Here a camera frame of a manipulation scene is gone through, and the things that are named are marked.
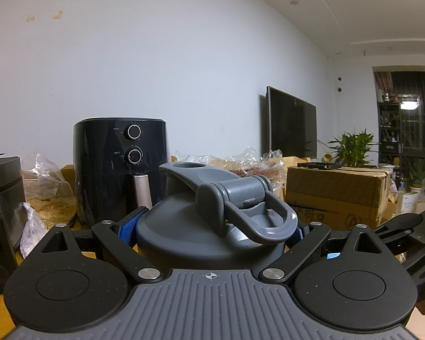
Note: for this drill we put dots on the clear bag of red food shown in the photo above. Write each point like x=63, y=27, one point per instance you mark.
x=251, y=166

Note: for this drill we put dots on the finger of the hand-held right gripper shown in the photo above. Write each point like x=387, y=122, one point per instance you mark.
x=400, y=224
x=421, y=262

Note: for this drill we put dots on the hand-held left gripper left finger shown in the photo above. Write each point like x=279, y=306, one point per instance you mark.
x=127, y=232

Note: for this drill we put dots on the small potted plant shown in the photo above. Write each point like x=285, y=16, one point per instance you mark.
x=417, y=173

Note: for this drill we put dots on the black air fryer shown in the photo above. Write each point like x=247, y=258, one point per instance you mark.
x=102, y=170

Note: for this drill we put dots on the grey rice cooker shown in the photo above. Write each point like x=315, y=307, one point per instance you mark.
x=5, y=180

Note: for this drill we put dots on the clear shaker bottle grey lid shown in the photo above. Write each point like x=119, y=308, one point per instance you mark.
x=198, y=241

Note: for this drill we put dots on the dark balcony window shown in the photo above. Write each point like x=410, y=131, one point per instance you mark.
x=411, y=124

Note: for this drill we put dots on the large taped cardboard box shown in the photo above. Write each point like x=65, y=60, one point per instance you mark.
x=340, y=191

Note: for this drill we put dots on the black flat screen television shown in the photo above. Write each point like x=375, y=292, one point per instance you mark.
x=292, y=124

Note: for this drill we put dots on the black rectangular frame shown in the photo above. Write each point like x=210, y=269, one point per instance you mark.
x=318, y=165

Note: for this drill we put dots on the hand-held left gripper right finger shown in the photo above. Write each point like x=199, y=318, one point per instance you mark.
x=304, y=251

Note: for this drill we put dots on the small bag of white pellets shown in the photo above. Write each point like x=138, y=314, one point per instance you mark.
x=33, y=233

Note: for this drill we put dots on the clear bag of dried food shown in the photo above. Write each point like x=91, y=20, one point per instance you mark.
x=49, y=198

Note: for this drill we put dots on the green potted plant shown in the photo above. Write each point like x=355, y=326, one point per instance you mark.
x=356, y=148

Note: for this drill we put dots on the white plastic container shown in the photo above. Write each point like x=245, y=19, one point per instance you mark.
x=407, y=200

